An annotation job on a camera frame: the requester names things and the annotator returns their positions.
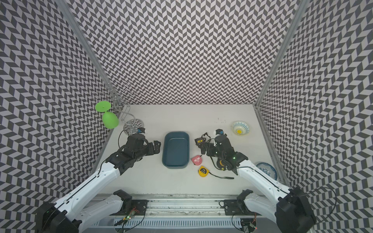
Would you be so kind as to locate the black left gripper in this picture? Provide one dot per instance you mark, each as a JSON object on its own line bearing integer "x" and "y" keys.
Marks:
{"x": 157, "y": 148}

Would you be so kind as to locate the silver wire glass rack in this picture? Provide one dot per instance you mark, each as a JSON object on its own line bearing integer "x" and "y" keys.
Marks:
{"x": 121, "y": 108}

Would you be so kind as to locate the green plastic wine glass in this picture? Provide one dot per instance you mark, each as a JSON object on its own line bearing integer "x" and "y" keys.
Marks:
{"x": 110, "y": 120}

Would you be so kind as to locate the pink tape measure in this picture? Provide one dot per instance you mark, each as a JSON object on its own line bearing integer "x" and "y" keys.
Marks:
{"x": 197, "y": 159}

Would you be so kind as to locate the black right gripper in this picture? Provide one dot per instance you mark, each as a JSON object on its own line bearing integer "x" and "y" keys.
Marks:
{"x": 211, "y": 146}

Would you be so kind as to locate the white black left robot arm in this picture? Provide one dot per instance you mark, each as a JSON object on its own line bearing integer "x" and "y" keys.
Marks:
{"x": 69, "y": 214}

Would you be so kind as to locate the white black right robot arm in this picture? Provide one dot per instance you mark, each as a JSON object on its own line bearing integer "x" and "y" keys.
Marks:
{"x": 288, "y": 207}

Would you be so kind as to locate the yellow blue patterned bowl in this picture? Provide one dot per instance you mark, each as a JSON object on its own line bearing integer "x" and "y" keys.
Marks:
{"x": 240, "y": 128}

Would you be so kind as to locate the small yellow black tape measure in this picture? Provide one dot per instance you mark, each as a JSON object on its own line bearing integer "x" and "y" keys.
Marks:
{"x": 218, "y": 164}

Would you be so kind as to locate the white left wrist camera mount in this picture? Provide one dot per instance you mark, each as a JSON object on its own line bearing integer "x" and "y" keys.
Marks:
{"x": 139, "y": 130}

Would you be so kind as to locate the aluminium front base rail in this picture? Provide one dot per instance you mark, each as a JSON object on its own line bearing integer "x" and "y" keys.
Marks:
{"x": 177, "y": 213}

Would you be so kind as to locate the teal plastic storage box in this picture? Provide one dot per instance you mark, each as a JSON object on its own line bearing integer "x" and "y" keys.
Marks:
{"x": 176, "y": 150}

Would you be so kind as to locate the yellow deli tape measure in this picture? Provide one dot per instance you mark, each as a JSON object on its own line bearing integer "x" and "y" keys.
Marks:
{"x": 204, "y": 172}

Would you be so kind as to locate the aluminium corner frame post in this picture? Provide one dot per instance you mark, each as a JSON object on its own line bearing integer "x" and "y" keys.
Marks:
{"x": 302, "y": 7}

